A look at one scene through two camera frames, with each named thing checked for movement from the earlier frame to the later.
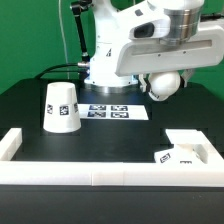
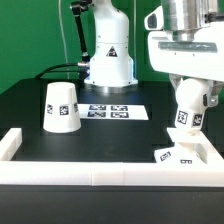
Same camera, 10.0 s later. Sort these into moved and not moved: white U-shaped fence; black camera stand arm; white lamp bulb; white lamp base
Moved: white lamp bulb
Not moved: black camera stand arm; white lamp base; white U-shaped fence
